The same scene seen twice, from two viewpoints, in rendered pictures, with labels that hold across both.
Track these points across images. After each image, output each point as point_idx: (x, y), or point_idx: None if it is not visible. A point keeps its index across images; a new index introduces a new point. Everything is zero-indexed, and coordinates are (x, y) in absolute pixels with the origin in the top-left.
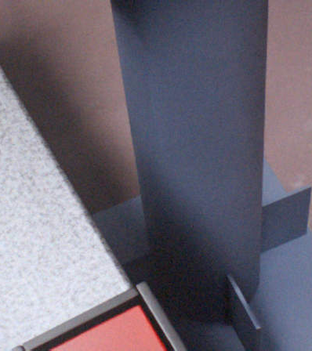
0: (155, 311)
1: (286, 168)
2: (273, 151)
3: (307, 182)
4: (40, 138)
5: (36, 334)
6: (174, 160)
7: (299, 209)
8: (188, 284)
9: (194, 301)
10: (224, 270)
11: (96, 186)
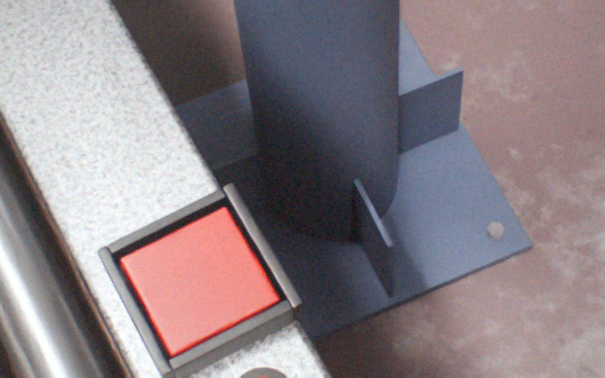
0: (242, 213)
1: (436, 45)
2: (421, 22)
3: (462, 63)
4: (124, 29)
5: (121, 236)
6: (286, 38)
7: (447, 98)
8: (306, 191)
9: (314, 212)
10: (350, 174)
11: (192, 66)
